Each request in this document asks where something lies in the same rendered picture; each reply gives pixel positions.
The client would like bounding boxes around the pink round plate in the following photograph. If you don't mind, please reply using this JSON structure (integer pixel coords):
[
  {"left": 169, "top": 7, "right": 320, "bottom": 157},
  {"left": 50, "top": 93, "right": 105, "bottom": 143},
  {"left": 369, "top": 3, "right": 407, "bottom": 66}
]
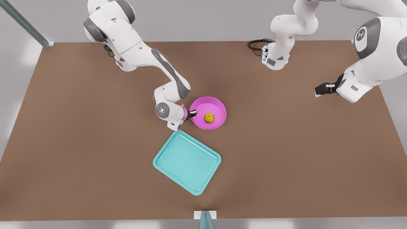
[{"left": 190, "top": 97, "right": 227, "bottom": 130}]

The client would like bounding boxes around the teal rectangular tray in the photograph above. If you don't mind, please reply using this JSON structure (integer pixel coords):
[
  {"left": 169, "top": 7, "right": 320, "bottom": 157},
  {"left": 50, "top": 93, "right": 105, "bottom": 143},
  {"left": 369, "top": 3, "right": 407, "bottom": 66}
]
[{"left": 153, "top": 130, "right": 222, "bottom": 196}]

